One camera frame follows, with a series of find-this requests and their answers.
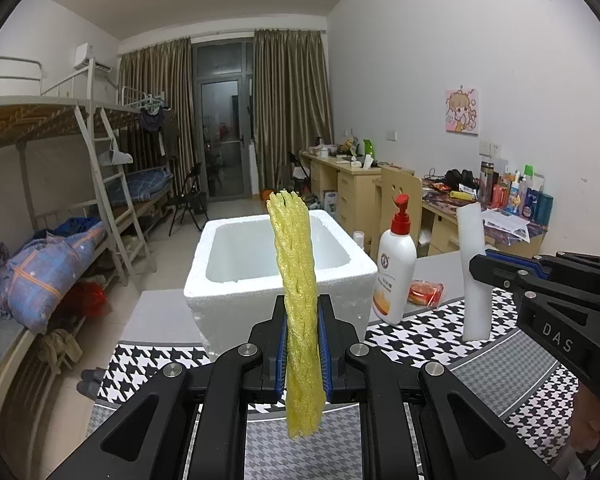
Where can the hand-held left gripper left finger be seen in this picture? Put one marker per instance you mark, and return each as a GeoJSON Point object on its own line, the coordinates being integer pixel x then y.
{"type": "Point", "coordinates": [280, 355]}

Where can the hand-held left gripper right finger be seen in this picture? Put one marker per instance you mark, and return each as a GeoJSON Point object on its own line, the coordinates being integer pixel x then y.
{"type": "Point", "coordinates": [326, 355]}

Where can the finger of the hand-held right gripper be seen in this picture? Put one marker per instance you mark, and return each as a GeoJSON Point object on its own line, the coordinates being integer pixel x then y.
{"type": "Point", "coordinates": [490, 269]}
{"type": "Point", "coordinates": [542, 267]}

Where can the white foam sheet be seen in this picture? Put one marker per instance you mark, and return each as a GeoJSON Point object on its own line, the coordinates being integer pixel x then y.
{"type": "Point", "coordinates": [470, 310]}

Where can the white foam box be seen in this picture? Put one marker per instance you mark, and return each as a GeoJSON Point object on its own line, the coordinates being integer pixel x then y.
{"type": "Point", "coordinates": [220, 310]}

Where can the yellow foam net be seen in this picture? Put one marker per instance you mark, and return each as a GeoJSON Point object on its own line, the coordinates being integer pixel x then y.
{"type": "Point", "coordinates": [295, 270]}

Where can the person's right hand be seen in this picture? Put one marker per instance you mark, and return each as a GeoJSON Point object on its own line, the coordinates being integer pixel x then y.
{"type": "Point", "coordinates": [587, 425]}

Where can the white printed papers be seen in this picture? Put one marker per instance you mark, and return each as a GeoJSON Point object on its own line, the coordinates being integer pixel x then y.
{"type": "Point", "coordinates": [505, 220]}

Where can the light wooden desk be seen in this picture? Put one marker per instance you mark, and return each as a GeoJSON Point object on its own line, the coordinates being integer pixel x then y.
{"type": "Point", "coordinates": [352, 195]}
{"type": "Point", "coordinates": [440, 232]}

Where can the row of toiletry bottles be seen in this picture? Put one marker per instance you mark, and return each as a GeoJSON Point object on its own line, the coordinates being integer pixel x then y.
{"type": "Point", "coordinates": [530, 202]}

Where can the red snack packet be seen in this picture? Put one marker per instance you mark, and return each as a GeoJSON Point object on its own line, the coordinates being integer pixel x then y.
{"type": "Point", "coordinates": [422, 292]}

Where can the yellow packet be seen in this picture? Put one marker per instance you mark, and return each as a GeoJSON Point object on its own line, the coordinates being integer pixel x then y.
{"type": "Point", "coordinates": [462, 195]}

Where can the houndstooth tablecloth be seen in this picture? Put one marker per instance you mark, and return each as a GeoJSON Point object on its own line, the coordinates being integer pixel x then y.
{"type": "Point", "coordinates": [420, 340]}

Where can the black headphones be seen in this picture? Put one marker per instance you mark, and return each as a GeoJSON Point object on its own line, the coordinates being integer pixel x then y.
{"type": "Point", "coordinates": [460, 178]}

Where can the white pump lotion bottle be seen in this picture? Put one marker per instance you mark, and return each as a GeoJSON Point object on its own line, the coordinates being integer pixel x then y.
{"type": "Point", "coordinates": [392, 280]}

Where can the wooden chair with smiley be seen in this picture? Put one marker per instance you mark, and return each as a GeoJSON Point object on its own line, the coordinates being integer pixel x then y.
{"type": "Point", "coordinates": [390, 180]}

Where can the white carton box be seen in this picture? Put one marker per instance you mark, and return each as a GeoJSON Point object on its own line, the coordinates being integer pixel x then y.
{"type": "Point", "coordinates": [331, 205]}

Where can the plastic bags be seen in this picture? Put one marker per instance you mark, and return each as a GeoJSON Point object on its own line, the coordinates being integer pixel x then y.
{"type": "Point", "coordinates": [312, 202]}

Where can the green bottle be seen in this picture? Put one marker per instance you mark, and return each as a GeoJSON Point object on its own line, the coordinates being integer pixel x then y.
{"type": "Point", "coordinates": [369, 148]}

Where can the grey slipper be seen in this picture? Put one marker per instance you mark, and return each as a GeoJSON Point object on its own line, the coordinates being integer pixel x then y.
{"type": "Point", "coordinates": [87, 391]}
{"type": "Point", "coordinates": [91, 375]}

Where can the red plastic bag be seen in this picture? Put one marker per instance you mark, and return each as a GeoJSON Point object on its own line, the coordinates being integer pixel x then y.
{"type": "Point", "coordinates": [87, 300]}

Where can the metal bunk bed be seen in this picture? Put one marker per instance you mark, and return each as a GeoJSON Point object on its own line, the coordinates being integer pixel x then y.
{"type": "Point", "coordinates": [30, 120]}
{"type": "Point", "coordinates": [145, 182]}

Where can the olive cloth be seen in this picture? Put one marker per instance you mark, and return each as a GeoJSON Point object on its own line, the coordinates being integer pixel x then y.
{"type": "Point", "coordinates": [60, 350]}

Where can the white bed ladder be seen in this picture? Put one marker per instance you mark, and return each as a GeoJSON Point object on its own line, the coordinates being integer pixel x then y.
{"type": "Point", "coordinates": [105, 210]}

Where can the glass balcony door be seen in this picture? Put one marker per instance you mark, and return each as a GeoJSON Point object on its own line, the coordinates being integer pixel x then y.
{"type": "Point", "coordinates": [220, 125]}

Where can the blue plaid duvet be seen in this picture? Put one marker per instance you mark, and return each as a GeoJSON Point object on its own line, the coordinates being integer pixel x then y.
{"type": "Point", "coordinates": [55, 270]}

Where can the brown curtain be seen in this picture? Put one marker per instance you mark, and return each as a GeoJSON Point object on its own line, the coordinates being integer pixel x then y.
{"type": "Point", "coordinates": [175, 110]}
{"type": "Point", "coordinates": [290, 110]}

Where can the white hanging bag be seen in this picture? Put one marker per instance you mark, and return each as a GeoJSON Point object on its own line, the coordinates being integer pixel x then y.
{"type": "Point", "coordinates": [117, 157]}

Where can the hanging dark clothes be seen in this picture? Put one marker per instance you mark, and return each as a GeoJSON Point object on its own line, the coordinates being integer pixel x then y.
{"type": "Point", "coordinates": [152, 120]}

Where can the white air conditioner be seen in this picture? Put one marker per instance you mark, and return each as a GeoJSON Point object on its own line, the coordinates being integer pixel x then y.
{"type": "Point", "coordinates": [87, 55]}

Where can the white wall socket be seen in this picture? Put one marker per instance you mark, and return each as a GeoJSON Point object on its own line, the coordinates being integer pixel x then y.
{"type": "Point", "coordinates": [488, 148]}

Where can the cartoon wall poster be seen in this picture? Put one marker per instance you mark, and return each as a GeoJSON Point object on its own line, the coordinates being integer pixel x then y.
{"type": "Point", "coordinates": [461, 111]}

